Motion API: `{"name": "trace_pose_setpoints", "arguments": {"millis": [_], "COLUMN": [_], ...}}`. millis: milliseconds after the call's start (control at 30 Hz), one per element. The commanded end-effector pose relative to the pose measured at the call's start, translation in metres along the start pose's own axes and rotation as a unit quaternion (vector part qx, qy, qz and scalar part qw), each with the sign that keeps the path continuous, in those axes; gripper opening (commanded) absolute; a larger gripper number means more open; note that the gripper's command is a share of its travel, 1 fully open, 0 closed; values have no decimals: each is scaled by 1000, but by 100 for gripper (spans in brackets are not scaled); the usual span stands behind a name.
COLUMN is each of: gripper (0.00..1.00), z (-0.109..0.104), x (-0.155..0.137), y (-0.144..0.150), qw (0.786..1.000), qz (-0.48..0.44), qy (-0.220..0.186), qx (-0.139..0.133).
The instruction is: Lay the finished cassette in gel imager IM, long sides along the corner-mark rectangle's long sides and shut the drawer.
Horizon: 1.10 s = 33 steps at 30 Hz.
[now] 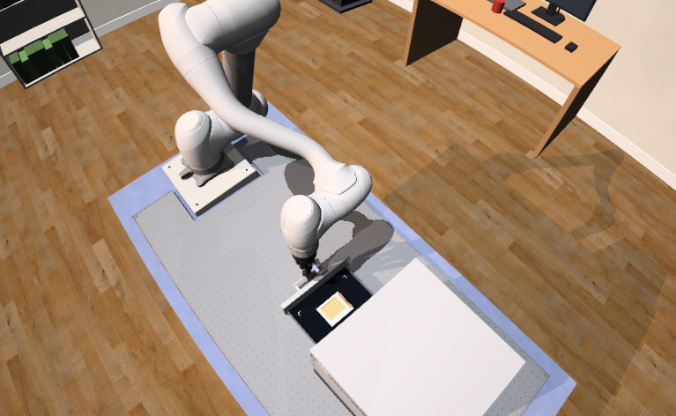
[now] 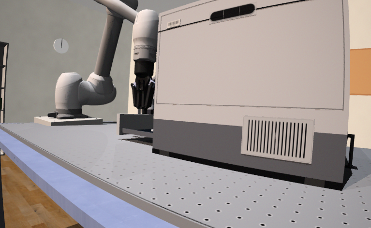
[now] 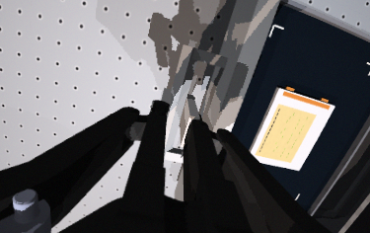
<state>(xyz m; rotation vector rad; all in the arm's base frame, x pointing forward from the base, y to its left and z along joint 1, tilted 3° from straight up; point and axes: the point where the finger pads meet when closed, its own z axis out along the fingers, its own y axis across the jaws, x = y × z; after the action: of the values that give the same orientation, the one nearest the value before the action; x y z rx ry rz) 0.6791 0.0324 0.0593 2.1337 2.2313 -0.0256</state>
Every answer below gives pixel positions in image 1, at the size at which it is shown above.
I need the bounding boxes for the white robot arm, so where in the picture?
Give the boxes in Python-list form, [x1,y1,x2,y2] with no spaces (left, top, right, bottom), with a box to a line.
[159,0,372,258]

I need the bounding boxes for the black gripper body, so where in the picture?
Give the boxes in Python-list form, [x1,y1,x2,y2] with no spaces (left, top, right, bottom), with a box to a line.
[293,252,317,267]

